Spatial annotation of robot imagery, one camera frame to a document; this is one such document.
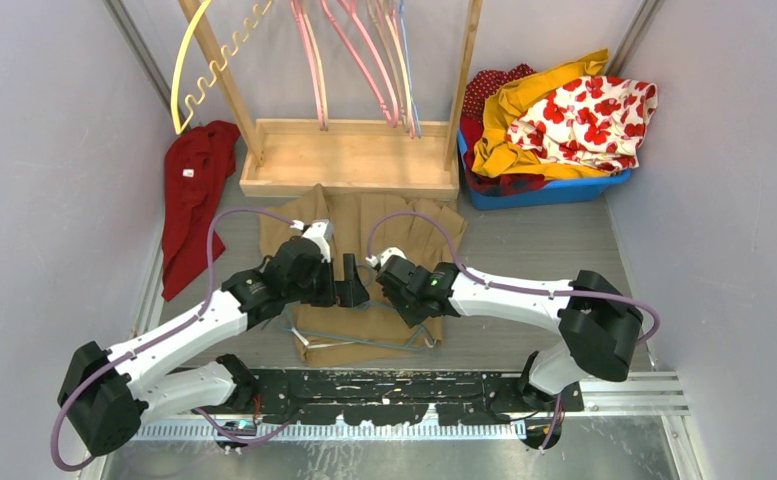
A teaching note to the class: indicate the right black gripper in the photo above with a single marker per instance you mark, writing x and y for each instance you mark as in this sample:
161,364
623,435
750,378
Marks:
411,318

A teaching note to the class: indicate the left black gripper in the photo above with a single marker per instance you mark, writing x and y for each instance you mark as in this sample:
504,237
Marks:
346,290

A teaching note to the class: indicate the tan brown skirt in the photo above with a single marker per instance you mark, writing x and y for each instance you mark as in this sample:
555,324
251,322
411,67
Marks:
424,229

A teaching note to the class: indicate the teal blue wire hanger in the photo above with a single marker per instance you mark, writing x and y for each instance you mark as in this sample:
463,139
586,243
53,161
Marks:
375,323

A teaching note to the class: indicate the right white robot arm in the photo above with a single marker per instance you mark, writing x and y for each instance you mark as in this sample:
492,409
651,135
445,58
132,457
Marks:
598,328

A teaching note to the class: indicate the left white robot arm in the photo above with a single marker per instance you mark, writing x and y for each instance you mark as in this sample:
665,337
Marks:
108,394

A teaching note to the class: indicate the wooden hanger rack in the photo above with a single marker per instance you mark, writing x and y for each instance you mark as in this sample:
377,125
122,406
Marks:
287,157

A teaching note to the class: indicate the beige hanger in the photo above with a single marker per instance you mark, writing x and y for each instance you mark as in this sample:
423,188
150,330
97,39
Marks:
384,16

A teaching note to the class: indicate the light blue hanger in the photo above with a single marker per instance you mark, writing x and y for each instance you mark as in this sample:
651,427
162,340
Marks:
411,66

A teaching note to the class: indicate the blue plastic bin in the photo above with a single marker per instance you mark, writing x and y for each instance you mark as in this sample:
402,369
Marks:
555,192

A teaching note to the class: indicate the dark red garment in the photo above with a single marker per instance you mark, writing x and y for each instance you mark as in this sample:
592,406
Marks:
196,168

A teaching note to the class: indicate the red polka dot garment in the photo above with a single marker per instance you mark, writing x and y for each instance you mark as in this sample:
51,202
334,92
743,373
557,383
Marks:
485,84

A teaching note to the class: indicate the white red floral garment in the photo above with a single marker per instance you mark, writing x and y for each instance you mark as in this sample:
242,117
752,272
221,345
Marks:
590,127

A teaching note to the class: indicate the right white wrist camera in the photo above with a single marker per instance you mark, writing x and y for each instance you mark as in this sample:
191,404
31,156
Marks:
378,261

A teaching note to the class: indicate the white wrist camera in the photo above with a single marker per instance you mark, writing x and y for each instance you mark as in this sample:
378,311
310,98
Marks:
378,261
319,232

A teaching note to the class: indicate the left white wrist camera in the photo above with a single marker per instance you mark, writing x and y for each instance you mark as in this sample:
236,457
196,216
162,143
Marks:
319,232

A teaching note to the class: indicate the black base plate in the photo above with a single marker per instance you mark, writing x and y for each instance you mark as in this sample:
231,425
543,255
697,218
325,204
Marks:
386,397

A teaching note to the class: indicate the white slotted cable duct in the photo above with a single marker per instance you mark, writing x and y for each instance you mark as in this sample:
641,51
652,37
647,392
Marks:
199,430

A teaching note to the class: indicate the aluminium rail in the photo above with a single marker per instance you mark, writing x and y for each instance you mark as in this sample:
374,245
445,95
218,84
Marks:
642,394

